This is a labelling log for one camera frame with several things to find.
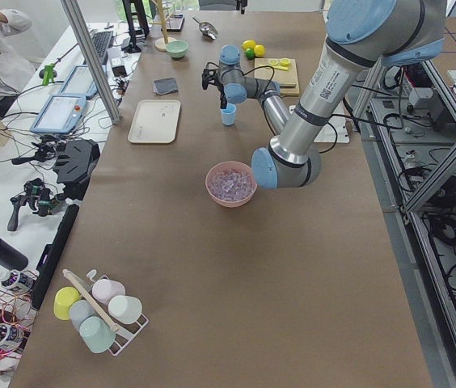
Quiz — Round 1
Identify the yellow cup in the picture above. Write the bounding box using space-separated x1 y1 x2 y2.
53 286 81 321

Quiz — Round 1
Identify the lower yellow lemon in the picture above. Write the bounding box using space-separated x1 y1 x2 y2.
253 44 266 57

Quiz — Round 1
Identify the white cup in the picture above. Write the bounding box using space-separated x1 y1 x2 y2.
108 295 142 324

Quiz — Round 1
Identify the metal ice scoop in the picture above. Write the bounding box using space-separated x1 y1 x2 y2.
192 16 218 40

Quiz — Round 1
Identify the black keyboard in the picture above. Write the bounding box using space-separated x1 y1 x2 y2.
91 31 114 65

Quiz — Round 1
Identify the lower lemon half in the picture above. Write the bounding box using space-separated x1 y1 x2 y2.
280 57 291 67

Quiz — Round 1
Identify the yellow plastic knife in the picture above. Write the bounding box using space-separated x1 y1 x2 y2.
268 65 289 71

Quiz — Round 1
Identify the pink bowl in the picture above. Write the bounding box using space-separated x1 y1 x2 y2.
205 161 257 208

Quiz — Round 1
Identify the far teach pendant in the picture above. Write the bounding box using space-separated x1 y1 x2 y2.
59 65 98 99

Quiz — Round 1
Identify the upper yellow lemon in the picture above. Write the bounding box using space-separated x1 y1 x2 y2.
241 40 256 51

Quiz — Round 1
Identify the green lime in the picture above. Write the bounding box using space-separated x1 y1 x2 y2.
245 48 255 60

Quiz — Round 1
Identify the wooden cup tree stand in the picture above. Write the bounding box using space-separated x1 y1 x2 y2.
151 0 176 52

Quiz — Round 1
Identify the pink cup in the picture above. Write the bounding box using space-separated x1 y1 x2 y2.
91 278 125 305

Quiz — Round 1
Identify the mint cup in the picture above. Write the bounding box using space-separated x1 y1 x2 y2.
79 316 116 353

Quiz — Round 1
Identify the yellow lemon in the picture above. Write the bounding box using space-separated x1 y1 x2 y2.
253 44 266 57
241 40 256 51

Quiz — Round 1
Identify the white wire cup rack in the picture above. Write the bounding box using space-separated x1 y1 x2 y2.
62 269 150 356

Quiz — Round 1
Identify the light blue cup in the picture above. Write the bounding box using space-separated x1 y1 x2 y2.
220 103 237 126

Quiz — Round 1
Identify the wooden cutting board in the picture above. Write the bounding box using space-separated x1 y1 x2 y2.
253 58 300 96

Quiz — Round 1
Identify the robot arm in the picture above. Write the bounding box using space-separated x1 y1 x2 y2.
214 0 446 189

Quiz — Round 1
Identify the teach pendant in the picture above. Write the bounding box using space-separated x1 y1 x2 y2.
59 65 98 99
30 93 87 134

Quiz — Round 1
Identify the grey folded cloth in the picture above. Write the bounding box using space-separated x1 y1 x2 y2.
153 78 179 95

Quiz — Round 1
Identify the clear ice cubes pile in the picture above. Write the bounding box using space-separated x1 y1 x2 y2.
207 169 254 202

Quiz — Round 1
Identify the mint green bowl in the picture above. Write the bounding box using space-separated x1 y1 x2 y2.
166 40 189 59

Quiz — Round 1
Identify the cream rabbit tray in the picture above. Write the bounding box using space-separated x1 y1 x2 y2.
127 99 181 144

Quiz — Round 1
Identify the grey cup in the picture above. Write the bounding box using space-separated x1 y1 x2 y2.
69 299 95 331

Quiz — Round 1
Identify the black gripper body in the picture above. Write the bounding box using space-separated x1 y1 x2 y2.
218 82 227 101

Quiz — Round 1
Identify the aluminium frame post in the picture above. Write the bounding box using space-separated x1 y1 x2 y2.
61 0 120 124

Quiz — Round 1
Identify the near teach pendant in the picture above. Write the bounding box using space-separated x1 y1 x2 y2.
30 93 87 134

